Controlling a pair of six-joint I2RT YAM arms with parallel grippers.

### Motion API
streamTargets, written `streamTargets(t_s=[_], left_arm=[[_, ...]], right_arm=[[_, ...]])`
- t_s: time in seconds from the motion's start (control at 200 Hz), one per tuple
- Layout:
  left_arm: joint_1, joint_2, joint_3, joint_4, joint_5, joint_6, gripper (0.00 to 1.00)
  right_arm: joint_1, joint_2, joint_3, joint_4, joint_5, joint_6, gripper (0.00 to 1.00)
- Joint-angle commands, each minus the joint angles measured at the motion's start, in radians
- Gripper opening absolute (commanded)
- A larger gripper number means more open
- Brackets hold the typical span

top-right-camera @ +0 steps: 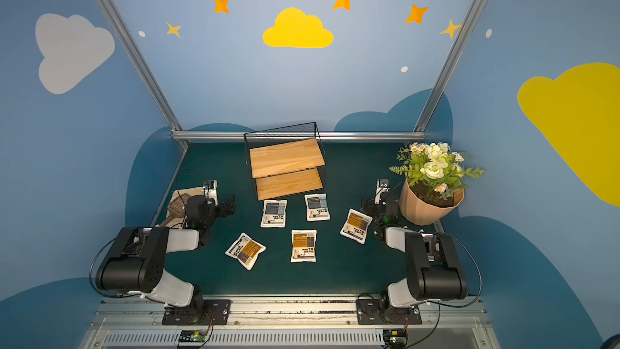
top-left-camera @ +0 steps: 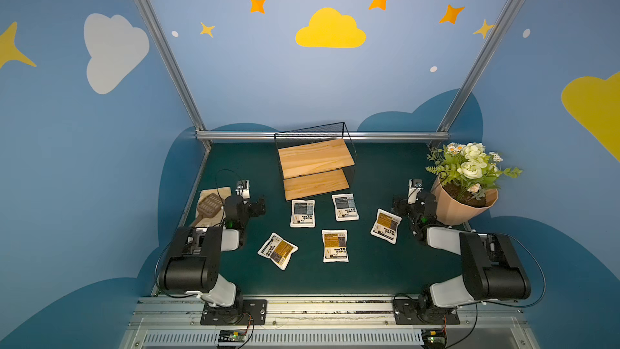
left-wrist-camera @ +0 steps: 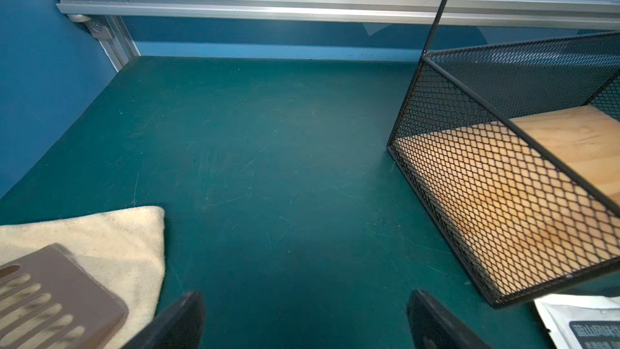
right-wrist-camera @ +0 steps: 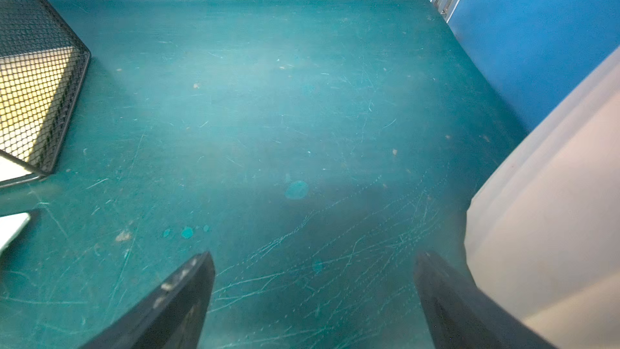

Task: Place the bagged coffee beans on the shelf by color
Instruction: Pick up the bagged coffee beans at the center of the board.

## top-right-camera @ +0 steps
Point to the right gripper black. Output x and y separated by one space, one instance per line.
370 206

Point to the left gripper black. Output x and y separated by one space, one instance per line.
224 206

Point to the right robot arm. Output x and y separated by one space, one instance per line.
433 271

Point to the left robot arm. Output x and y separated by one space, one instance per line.
136 257

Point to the grey coffee bag left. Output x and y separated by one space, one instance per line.
274 214

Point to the grey coffee bag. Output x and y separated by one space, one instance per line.
274 214
317 207

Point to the grey coffee bag right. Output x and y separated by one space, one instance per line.
317 207

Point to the beige work glove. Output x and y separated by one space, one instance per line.
179 223

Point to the potted white flower plant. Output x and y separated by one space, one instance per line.
433 185

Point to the right controller board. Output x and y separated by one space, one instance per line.
395 339

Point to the controller board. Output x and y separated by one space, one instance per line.
192 338
395 339

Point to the left controller board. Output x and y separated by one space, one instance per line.
192 338

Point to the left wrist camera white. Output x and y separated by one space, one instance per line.
210 191

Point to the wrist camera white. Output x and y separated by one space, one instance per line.
382 186
210 191

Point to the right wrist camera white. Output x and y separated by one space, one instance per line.
382 186

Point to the black wire wooden shelf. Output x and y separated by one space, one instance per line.
286 161

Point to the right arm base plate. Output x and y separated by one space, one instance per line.
376 312

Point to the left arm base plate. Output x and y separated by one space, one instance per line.
209 312

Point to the aluminium front rail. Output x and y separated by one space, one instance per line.
300 321

